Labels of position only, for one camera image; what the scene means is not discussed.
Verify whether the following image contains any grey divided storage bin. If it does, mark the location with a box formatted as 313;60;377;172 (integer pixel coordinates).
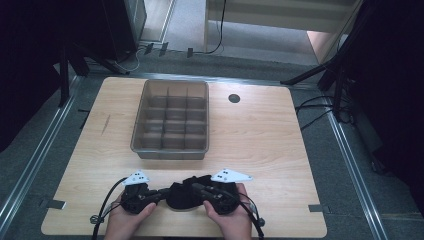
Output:
130;79;210;161

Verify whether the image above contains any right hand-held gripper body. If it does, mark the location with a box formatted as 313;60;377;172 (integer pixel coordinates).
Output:
210;168;253;215

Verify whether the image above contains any black floor cable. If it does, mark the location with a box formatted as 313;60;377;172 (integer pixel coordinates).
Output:
299;109;336;132
294;95;336;115

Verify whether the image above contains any metal floor rail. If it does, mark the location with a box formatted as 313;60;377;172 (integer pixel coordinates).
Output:
0;75;83;231
79;71;323;89
324;96;389;240

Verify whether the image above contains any person's left hand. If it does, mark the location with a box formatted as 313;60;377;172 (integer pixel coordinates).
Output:
103;194;157;240

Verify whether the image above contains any person's right hand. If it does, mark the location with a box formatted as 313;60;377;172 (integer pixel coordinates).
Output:
203;183;253;240

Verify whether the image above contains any black hanging cable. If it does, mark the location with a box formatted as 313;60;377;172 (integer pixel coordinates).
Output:
194;0;228;56

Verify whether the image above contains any right hand-held gripper cable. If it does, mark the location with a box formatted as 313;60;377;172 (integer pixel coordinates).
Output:
238;193;267;240

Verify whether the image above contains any white floor cable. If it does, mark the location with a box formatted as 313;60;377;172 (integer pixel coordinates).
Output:
114;46;148;73

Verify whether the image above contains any grey tape piece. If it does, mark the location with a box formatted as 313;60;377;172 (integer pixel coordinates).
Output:
39;198;67;211
308;203;331;214

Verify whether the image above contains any left hand-held gripper cable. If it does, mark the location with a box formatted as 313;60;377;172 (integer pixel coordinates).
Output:
89;177;129;240

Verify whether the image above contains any dark cabinet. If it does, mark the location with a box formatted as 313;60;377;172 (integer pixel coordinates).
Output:
99;0;148;62

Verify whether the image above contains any black metal stand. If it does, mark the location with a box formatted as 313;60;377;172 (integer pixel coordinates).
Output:
58;39;131;108

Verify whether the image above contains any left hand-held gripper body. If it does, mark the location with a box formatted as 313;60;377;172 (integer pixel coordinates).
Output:
119;170;158;215

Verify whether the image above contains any hand-held gripper cable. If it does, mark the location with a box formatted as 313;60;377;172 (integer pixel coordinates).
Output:
238;193;267;240
89;177;129;240

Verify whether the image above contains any black sock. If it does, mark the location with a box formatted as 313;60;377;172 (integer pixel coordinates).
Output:
165;181;205;211
181;175;214;188

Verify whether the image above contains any black tripod stand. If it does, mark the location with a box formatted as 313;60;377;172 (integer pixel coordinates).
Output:
279;0;371;124

